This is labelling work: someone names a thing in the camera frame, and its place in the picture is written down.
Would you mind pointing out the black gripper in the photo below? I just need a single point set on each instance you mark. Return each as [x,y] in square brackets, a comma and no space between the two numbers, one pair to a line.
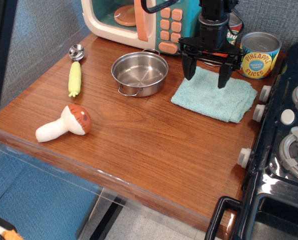
[191,53]

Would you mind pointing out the light blue cloth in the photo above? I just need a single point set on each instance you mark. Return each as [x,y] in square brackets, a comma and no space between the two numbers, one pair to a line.
[202,95]

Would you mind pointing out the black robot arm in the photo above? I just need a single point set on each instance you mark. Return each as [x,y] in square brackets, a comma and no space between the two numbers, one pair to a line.
[217,6]

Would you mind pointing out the steel tiffin pan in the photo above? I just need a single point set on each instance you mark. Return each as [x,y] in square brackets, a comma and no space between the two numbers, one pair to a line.
[140,74]

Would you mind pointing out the tomato sauce can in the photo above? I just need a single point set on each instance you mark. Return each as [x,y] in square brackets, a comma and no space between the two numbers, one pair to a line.
[234,35]

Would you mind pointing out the pineapple slices can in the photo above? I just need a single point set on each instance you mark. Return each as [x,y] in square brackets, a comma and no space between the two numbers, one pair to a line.
[261,52]

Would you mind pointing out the grey stove knob rear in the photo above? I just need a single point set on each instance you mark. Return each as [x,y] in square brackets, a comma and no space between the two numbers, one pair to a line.
[264,94]

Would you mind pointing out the grey stove knob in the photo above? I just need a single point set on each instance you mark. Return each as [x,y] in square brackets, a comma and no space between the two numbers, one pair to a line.
[258,112]
[264,94]
[243,157]

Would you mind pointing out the grey stove knob middle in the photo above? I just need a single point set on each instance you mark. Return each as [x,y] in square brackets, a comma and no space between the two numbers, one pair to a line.
[258,112]

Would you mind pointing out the orange plate inside microwave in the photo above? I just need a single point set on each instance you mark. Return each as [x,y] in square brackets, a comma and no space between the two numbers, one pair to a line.
[125,16]

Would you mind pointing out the toy microwave teal and cream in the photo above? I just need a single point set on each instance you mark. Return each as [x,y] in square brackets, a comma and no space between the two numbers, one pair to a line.
[160,30]

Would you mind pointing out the grey stove knob front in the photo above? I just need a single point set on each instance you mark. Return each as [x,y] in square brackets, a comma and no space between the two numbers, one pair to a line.
[243,157]

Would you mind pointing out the plush mushroom toy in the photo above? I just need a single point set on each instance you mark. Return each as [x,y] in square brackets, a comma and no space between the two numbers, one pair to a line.
[74,118]

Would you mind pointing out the black toy stove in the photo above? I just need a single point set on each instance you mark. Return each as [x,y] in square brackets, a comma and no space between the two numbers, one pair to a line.
[268,209]

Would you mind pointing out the orange fuzzy object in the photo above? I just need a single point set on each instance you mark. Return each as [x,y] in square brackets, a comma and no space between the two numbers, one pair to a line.
[11,235]

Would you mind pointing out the spoon with yellow-green handle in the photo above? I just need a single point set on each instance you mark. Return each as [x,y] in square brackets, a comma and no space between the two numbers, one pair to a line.
[76,53]

